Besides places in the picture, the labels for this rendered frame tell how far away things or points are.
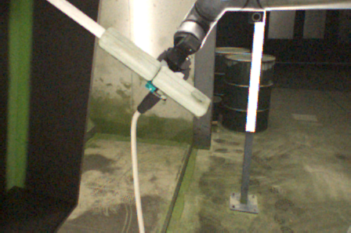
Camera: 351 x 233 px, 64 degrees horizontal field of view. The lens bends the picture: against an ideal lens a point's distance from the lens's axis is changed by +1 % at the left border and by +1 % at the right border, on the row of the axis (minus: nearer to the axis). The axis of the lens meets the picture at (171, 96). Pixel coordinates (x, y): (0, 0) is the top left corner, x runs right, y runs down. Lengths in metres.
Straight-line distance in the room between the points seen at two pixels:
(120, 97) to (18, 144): 1.63
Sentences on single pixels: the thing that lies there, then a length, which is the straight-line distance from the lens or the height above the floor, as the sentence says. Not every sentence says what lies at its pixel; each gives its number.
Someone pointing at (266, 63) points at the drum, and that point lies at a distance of 3.25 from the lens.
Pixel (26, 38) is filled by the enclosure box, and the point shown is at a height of 1.27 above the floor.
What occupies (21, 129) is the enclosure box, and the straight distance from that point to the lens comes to 1.52.
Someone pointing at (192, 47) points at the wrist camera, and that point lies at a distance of 0.71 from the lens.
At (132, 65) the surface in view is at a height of 1.26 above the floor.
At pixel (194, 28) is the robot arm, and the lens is 0.83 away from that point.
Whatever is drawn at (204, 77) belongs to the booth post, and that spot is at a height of 0.78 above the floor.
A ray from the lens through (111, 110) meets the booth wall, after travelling 3.11.
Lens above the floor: 1.38
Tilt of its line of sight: 17 degrees down
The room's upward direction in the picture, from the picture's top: straight up
